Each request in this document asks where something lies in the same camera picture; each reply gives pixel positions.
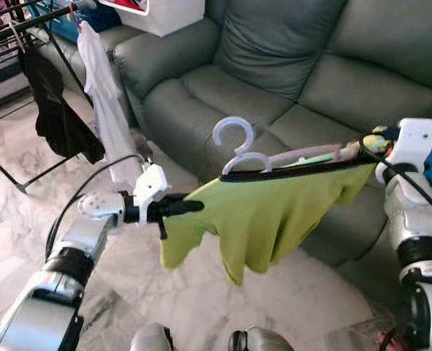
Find yellow-green garment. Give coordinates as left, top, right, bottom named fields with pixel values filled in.
left=159, top=157, right=381, bottom=286

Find pale pink plastic hanger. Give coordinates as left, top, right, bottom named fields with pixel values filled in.
left=212, top=116, right=374, bottom=176

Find black printed t-shirt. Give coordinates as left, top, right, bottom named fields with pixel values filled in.
left=18, top=45, right=105, bottom=165

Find grey robot left leg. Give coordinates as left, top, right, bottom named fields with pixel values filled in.
left=130, top=323, right=174, bottom=351

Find grey robot leg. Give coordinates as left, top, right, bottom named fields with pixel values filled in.
left=130, top=323, right=174, bottom=351
left=229, top=327, right=293, bottom=351

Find white shirt red letters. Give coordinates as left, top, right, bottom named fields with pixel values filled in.
left=77, top=20, right=145, bottom=192

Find green leather sofa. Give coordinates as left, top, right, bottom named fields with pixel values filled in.
left=37, top=0, right=432, bottom=308

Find grey robot right leg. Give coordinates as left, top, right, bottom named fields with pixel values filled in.
left=229, top=327, right=293, bottom=351

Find white storage box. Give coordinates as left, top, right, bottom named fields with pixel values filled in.
left=99, top=0, right=205, bottom=37

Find blue suitcase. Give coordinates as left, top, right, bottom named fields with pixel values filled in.
left=51, top=4, right=121, bottom=45

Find red cloth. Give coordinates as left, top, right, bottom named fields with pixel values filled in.
left=110, top=0, right=147, bottom=12

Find dark metal drying rack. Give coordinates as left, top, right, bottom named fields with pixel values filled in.
left=0, top=0, right=99, bottom=192

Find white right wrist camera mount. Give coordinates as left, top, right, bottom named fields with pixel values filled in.
left=395, top=118, right=432, bottom=173

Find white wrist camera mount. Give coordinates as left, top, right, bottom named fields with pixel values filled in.
left=395, top=118, right=432, bottom=173
left=133, top=165, right=171, bottom=224

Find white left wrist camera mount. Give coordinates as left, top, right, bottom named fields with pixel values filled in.
left=133, top=165, right=171, bottom=224

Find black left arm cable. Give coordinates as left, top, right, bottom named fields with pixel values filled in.
left=46, top=154, right=147, bottom=260

